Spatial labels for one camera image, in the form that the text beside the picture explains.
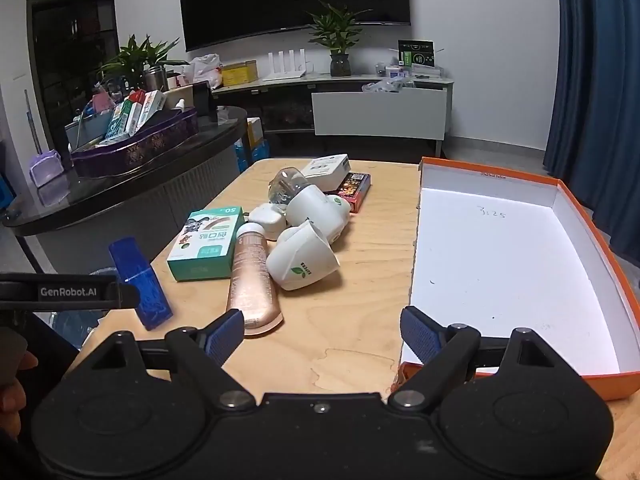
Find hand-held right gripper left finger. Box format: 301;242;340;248
75;309;258;413

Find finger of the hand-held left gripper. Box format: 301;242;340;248
119;282;142;310

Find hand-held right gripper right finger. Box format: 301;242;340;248
387;305;571;411

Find blue plastic box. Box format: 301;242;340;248
108;236;174;332

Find rose gold tube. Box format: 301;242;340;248
226;222;284;337

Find green white bandage box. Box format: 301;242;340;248
166;206;246;282

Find white box with orange rim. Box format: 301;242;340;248
392;156;640;402

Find white mosquito repellent heater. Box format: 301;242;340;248
266;220;342;292

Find small white charger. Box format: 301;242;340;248
247;202;288;241

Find dark printed card box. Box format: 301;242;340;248
324;172;372;214

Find clear bubble-wrapped bottle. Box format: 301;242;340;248
286;184;352;246

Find clear glass bottle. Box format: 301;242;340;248
268;166;307;213

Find white cardboard packet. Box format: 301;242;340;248
302;153;352;194

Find person's left hand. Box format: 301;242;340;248
0;351;40;444

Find dark round table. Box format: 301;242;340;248
0;106;249;273

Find purple dustpan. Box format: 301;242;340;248
24;89;66;188

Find purple patterned tray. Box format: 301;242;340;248
70;109;200;178

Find pile of medicine boxes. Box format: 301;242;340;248
75;87;168;143

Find blue bottle pack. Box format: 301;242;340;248
234;139;271;171

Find white television cabinet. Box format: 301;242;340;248
212;67;455;158

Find dark glass cabinet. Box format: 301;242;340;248
27;0;121;146

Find white plastic bag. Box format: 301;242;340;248
182;53;223;91

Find large leafy potted plant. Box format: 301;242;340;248
97;34;188;93

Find yellow box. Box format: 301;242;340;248
221;60;259;87

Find clear plastic bag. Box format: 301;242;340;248
362;79;406;95

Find clear plastic case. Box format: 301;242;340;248
400;65;444;81

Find white router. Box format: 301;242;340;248
263;50;313;82

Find green black box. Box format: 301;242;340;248
398;39;437;68

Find potted plant in dark vase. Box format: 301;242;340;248
306;1;373;78

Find blue curtain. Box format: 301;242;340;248
542;0;640;261

